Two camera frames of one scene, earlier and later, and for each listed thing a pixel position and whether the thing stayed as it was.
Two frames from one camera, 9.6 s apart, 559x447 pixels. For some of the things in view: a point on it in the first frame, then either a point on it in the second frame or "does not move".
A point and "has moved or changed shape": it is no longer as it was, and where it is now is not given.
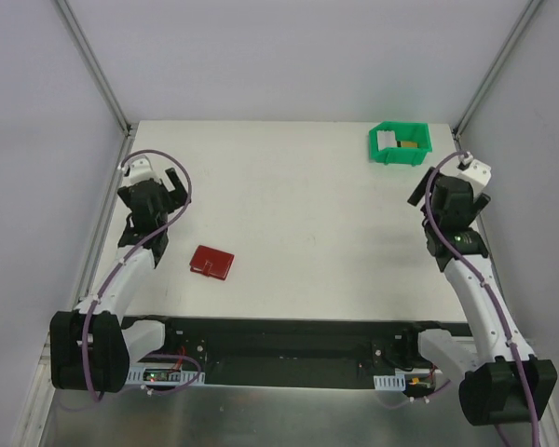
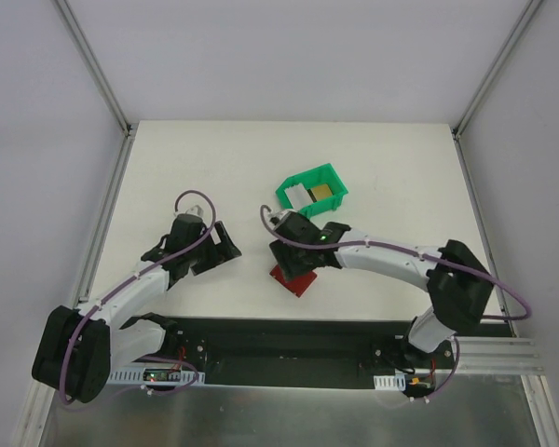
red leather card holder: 211,262 has moved or changed shape
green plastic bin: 404,131 → 325,175
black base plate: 282,348 does not move
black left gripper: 166,198 → 212,253
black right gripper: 425,187 → 289,260
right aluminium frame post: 526,17 does not move
